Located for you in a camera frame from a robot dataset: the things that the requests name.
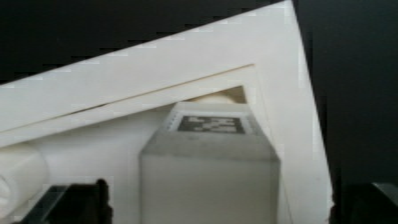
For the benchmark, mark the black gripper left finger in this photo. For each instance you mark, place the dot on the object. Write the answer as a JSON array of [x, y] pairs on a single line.
[[73, 204]]

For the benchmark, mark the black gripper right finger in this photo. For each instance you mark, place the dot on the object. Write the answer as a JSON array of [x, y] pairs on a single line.
[[366, 205]]

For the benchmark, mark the white table leg with tag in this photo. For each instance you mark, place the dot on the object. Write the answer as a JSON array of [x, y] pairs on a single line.
[[208, 168]]

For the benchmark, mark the white square tabletop panel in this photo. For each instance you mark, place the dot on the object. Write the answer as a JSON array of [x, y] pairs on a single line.
[[83, 110]]

